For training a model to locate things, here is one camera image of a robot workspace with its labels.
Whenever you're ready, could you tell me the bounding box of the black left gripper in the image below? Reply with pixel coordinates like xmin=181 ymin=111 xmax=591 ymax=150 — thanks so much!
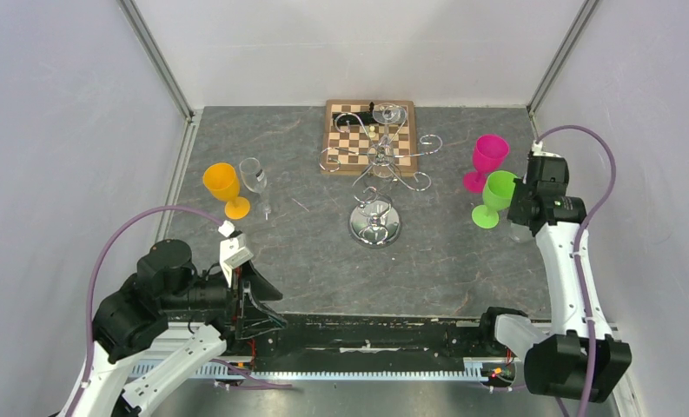
xmin=164 ymin=256 xmax=289 ymax=335

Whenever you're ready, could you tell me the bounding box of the green plastic wine glass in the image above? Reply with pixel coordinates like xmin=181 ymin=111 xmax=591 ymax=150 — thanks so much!
xmin=471 ymin=170 xmax=518 ymax=229

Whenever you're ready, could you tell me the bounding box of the pink plastic wine glass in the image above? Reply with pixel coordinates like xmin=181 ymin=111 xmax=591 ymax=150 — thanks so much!
xmin=463 ymin=135 xmax=510 ymax=194

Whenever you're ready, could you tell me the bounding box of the clear wine glass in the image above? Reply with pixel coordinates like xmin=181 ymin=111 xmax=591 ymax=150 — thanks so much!
xmin=239 ymin=157 xmax=272 ymax=220

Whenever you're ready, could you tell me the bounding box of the orange plastic wine glass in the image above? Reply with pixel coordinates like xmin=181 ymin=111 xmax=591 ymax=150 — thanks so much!
xmin=202 ymin=162 xmax=251 ymax=220

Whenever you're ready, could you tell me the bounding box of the chrome wine glass rack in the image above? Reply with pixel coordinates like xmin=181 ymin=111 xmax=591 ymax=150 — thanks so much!
xmin=319 ymin=101 xmax=443 ymax=248

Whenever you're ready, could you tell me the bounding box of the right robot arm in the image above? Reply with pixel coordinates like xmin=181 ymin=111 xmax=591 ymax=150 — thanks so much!
xmin=477 ymin=154 xmax=632 ymax=403

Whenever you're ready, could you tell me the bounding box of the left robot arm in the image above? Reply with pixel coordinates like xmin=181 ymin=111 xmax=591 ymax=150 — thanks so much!
xmin=59 ymin=233 xmax=288 ymax=416

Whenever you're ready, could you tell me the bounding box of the wooden chess board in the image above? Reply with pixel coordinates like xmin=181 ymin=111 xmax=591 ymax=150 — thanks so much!
xmin=320 ymin=99 xmax=420 ymax=177

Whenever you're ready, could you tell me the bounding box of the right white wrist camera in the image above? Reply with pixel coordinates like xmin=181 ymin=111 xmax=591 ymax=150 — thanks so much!
xmin=524 ymin=142 xmax=569 ymax=185

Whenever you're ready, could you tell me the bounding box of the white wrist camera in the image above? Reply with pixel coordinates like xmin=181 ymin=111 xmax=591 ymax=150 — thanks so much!
xmin=218 ymin=220 xmax=254 ymax=288
xmin=524 ymin=142 xmax=569 ymax=185

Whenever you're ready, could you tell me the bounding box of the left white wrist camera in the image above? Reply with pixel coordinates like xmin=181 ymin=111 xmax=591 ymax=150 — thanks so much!
xmin=218 ymin=220 xmax=254 ymax=288

